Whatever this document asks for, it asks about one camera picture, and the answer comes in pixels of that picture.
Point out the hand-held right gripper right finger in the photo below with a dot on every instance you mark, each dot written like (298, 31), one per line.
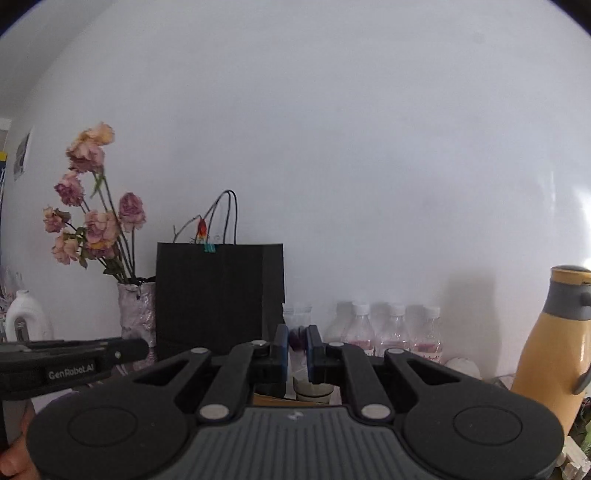
(315, 353)

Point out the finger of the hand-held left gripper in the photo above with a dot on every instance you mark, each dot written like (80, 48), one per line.
(124, 350)

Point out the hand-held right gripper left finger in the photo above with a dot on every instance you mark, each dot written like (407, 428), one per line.
(282, 350)

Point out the white bottle cap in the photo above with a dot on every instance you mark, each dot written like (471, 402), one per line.
(314, 392)

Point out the person's left hand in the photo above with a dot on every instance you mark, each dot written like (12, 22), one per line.
(16, 457)

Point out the glass cup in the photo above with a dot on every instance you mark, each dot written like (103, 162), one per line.
(300, 318)

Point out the purple stone vase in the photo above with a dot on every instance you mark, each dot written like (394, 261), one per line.
(136, 314)

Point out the clear water bottle red label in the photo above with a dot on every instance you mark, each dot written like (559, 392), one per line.
(427, 341)
(395, 334)
(358, 332)

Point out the white detergent jug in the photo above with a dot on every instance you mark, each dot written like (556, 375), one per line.
(32, 323)

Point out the black paper bag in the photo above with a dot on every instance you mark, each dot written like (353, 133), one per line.
(207, 295)

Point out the dried pink roses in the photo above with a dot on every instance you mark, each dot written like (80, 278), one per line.
(97, 230)

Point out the white robot speaker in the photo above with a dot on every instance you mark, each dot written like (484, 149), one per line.
(464, 368)

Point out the yellow thermos jug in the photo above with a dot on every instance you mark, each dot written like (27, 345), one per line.
(549, 360)

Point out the wall poster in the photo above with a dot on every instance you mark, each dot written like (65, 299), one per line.
(22, 154)

